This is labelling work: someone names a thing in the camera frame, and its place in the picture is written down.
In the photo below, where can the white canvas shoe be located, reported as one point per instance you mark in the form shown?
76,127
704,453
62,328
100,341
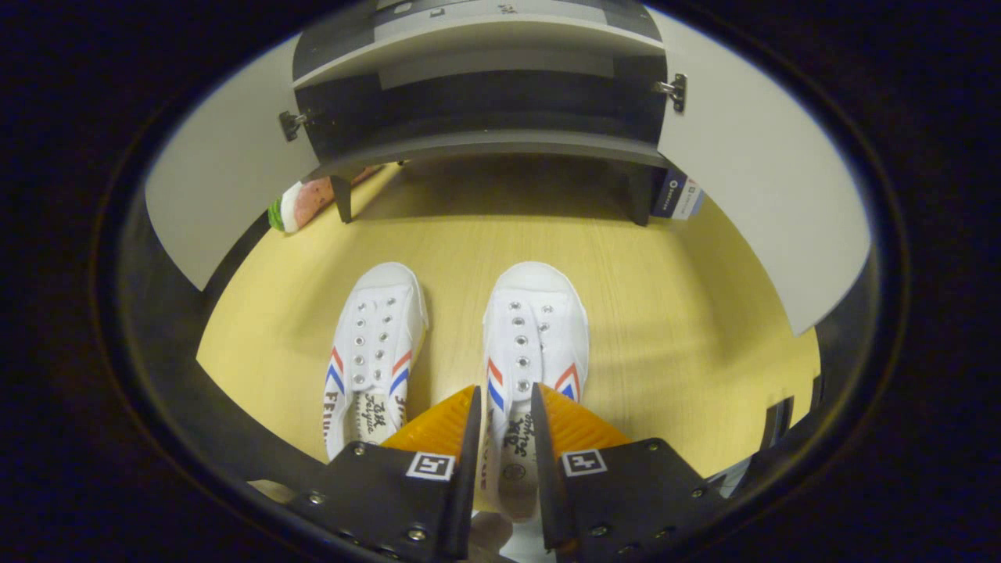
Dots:
383,313
536,313

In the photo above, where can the white cabinet door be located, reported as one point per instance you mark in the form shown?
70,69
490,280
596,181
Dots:
766,180
227,180

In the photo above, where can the grey white shoe cabinet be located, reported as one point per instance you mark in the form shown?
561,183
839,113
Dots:
485,148

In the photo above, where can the metal door hinge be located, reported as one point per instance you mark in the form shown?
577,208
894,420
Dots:
674,91
291,123

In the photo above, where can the white cabinet shelf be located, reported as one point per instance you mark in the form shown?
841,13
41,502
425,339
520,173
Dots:
469,43

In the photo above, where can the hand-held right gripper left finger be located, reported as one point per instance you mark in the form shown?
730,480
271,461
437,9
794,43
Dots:
468,477

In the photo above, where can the watermelon slice plush toy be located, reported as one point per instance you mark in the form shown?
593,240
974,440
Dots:
309,199

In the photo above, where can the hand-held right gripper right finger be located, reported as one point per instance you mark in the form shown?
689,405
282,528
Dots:
543,477

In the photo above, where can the blue white paper box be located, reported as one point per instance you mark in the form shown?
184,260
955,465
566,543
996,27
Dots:
679,195

